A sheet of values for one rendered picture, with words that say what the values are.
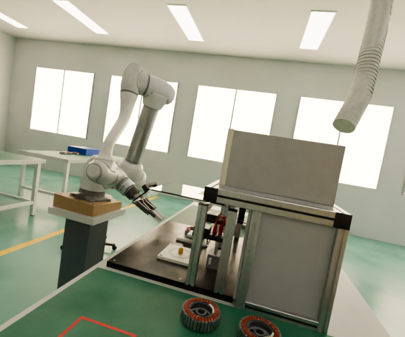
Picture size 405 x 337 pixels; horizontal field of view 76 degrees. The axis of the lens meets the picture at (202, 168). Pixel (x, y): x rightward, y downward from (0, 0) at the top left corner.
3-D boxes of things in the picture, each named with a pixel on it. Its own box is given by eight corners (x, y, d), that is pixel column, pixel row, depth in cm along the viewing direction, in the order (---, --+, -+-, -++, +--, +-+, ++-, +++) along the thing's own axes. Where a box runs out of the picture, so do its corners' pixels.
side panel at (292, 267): (234, 307, 84) (252, 210, 81) (235, 302, 86) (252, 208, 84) (327, 335, 78) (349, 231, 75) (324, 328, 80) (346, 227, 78)
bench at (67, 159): (13, 197, 405) (18, 149, 399) (91, 184, 590) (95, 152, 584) (62, 209, 385) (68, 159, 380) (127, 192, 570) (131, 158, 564)
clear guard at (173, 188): (131, 201, 93) (134, 185, 93) (158, 192, 116) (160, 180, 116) (221, 222, 86) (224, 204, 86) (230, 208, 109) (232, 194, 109)
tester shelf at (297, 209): (202, 199, 85) (204, 186, 84) (228, 181, 151) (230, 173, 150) (349, 231, 75) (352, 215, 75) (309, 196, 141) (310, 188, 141)
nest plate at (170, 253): (156, 258, 105) (157, 255, 105) (169, 245, 119) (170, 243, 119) (192, 267, 101) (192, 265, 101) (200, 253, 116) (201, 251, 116)
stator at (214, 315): (184, 334, 68) (186, 321, 67) (177, 307, 79) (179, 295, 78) (224, 333, 71) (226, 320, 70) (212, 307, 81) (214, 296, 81)
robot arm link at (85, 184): (77, 184, 166) (84, 151, 166) (105, 188, 176) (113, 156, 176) (81, 190, 153) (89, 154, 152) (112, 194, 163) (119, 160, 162)
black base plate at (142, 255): (105, 266, 96) (106, 261, 96) (168, 223, 158) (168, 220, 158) (231, 303, 86) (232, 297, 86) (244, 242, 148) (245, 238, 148)
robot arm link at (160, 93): (107, 182, 178) (137, 186, 190) (111, 194, 165) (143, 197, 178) (142, 70, 158) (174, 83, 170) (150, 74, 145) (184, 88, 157)
